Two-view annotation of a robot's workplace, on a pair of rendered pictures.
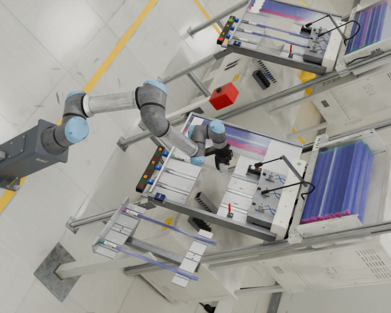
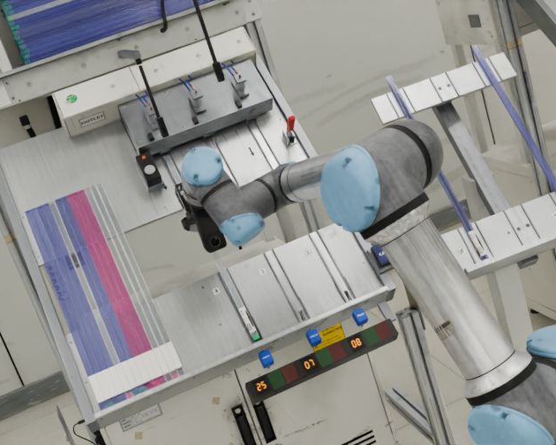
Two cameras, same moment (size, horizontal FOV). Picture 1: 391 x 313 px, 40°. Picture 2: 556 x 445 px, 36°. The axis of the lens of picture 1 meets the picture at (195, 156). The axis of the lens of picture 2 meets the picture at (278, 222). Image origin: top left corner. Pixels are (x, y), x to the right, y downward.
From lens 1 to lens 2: 2.62 m
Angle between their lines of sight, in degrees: 64
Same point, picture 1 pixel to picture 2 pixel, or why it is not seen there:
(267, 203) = (214, 88)
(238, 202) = (244, 149)
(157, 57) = not seen: outside the picture
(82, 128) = (554, 334)
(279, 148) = (36, 184)
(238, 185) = not seen: hidden behind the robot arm
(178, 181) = (304, 275)
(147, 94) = (403, 162)
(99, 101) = (490, 319)
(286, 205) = (194, 56)
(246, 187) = not seen: hidden behind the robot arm
